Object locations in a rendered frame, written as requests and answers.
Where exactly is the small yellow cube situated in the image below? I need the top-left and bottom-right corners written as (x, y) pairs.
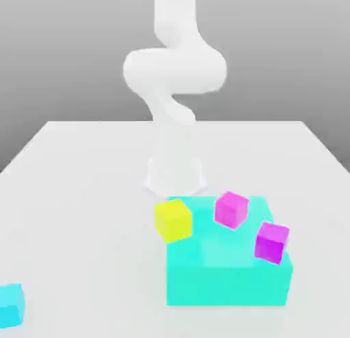
top-left (154, 198), bottom-right (193, 244)

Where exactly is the small pink cube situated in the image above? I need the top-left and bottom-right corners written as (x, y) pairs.
top-left (213, 191), bottom-right (250, 231)

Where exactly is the small purple cube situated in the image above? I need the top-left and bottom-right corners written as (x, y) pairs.
top-left (254, 221), bottom-right (291, 266)

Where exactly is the small cyan cube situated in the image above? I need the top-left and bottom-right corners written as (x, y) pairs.
top-left (0, 283), bottom-right (26, 330)

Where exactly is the large turquoise box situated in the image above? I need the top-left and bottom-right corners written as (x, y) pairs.
top-left (165, 195), bottom-right (294, 307)

